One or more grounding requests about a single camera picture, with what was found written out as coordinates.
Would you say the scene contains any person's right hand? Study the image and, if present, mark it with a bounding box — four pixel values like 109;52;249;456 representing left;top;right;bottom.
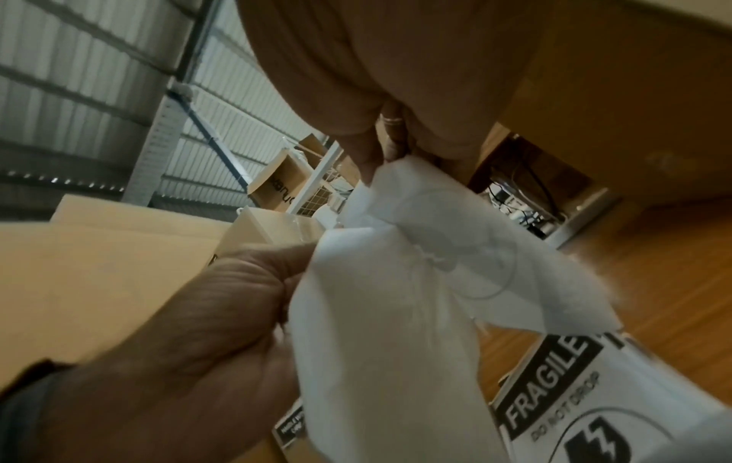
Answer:
233;0;553;184

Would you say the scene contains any person's left hand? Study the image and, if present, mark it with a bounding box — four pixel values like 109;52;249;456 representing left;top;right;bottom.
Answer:
34;241;319;463

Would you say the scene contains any medium taped cardboard box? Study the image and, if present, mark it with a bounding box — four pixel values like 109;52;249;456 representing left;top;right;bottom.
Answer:
496;0;732;207

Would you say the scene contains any stack of fragile stickers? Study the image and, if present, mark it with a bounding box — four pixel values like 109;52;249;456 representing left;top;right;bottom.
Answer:
491;329;732;463

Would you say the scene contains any tall cardboard panel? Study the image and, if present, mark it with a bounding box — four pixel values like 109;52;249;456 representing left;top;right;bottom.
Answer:
0;194;236;394

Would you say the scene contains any brown cardboard box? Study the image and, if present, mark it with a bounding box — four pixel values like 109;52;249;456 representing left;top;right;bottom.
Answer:
246;149;313;214

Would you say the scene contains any tangle of cables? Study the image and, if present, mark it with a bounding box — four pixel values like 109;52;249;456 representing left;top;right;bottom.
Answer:
486;162;567;236

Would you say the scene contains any wooden shelf unit white frame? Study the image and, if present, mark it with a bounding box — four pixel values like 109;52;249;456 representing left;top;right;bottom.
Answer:
280;121;622;249

